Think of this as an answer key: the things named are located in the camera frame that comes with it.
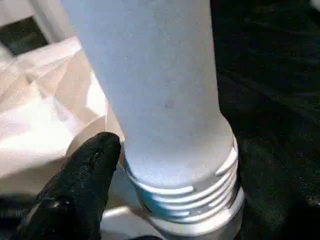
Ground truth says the white plastic table top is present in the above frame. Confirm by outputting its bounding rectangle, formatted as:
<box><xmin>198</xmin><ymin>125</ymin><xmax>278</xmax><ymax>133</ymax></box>
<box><xmin>0</xmin><ymin>37</ymin><xmax>247</xmax><ymax>240</ymax></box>

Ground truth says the black work mat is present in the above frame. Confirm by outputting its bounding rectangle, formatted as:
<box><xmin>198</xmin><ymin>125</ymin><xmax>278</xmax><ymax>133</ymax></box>
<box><xmin>0</xmin><ymin>0</ymin><xmax>320</xmax><ymax>240</ymax></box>

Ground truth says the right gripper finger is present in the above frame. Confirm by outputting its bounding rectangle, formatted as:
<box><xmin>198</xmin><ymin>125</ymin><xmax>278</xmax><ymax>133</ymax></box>
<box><xmin>14</xmin><ymin>131</ymin><xmax>123</xmax><ymax>240</ymax></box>

